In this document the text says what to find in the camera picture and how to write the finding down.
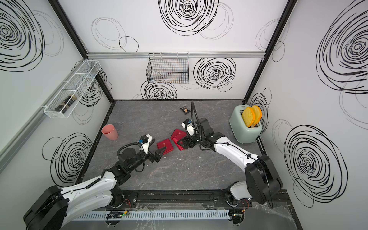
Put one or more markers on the white wire wall shelf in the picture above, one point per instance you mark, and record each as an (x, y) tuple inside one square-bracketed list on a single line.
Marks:
[(83, 84)]

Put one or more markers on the white slotted cable duct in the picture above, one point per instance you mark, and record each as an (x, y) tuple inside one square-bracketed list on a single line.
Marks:
[(155, 215)]

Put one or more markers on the small black snack packet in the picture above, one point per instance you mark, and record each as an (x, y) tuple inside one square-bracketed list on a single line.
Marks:
[(185, 110)]

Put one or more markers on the black vertical frame post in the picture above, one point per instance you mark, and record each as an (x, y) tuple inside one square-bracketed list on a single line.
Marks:
[(59, 11), (271, 45)]

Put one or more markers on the black wire wall basket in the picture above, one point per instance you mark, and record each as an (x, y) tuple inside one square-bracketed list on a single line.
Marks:
[(168, 67)]

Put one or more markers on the pink plastic cup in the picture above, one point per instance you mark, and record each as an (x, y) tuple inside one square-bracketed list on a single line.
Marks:
[(110, 132)]

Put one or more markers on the red jewelry box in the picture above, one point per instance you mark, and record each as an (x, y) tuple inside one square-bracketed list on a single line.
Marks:
[(167, 145)]

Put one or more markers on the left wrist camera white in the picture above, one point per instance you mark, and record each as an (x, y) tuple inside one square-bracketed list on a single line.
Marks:
[(144, 142)]

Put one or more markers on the black vertical frame post left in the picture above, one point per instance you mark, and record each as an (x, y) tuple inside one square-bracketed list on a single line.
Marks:
[(59, 11)]

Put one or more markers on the yellow toast slice front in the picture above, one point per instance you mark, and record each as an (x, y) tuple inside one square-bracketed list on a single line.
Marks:
[(248, 116)]

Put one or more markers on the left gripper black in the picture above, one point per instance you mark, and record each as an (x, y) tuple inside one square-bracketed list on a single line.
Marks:
[(156, 157)]

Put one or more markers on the black vertical frame post right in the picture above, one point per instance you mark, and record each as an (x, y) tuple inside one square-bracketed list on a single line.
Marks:
[(271, 45)]

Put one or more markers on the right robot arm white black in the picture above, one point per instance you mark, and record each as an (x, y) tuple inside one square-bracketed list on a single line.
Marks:
[(262, 181)]

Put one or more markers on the orange toast slice back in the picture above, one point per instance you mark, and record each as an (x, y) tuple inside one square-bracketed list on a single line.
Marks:
[(258, 114)]

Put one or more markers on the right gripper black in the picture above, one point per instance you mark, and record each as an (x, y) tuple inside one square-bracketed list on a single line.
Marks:
[(185, 139)]

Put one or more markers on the mint green toaster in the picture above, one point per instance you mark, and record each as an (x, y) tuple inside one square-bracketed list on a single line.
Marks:
[(242, 133)]

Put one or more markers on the dark bottle on shelf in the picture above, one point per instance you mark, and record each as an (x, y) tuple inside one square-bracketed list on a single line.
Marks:
[(66, 104)]

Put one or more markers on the red jewelry box base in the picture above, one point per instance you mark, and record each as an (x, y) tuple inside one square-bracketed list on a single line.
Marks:
[(176, 136)]

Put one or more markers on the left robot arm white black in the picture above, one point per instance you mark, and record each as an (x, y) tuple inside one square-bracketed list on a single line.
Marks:
[(58, 206)]

